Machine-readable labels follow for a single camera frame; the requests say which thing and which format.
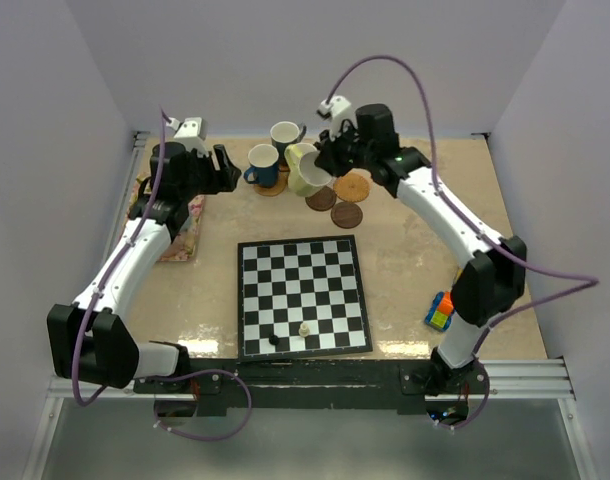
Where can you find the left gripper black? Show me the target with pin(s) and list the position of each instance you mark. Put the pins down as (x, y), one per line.
(227, 178)

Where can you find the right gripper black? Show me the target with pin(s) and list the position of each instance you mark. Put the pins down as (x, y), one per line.
(329, 158)

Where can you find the dark blue mug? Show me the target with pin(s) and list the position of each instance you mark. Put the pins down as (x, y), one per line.
(263, 166)

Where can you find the woven rattan coaster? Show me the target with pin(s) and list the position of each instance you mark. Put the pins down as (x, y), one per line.
(352, 188)
(272, 191)

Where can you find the dark walnut coaster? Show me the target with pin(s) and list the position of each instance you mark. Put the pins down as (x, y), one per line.
(323, 200)
(346, 215)

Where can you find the teal grey mug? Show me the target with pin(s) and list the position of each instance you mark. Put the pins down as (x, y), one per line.
(284, 134)

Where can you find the green mug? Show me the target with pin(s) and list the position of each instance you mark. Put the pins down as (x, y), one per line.
(305, 178)

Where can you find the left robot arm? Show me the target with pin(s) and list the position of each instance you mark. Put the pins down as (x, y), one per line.
(163, 219)

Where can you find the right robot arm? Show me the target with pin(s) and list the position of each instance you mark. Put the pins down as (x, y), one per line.
(489, 283)

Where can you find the floral serving tray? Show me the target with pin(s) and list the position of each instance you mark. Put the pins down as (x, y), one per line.
(185, 244)

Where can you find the black white chessboard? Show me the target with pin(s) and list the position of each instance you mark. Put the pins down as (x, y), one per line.
(283, 283)

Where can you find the white chess piece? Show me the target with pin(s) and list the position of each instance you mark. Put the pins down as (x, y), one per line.
(304, 329)

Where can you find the colourful toy car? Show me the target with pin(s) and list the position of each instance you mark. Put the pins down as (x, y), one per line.
(440, 313)

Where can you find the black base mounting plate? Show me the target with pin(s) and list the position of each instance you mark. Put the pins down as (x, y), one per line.
(238, 396)

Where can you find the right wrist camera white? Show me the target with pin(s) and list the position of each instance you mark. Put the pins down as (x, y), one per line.
(335, 110)

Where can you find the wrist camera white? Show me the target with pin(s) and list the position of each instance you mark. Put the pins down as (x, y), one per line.
(335, 110)
(191, 133)

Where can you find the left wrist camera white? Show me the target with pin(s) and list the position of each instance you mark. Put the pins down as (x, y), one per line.
(191, 133)

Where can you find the left aluminium rail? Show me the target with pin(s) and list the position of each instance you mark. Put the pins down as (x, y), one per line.
(125, 190)

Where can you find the aluminium rail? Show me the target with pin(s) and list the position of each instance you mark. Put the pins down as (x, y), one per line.
(545, 379)
(125, 190)

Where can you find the front aluminium rail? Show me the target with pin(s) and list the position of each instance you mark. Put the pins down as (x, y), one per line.
(545, 379)

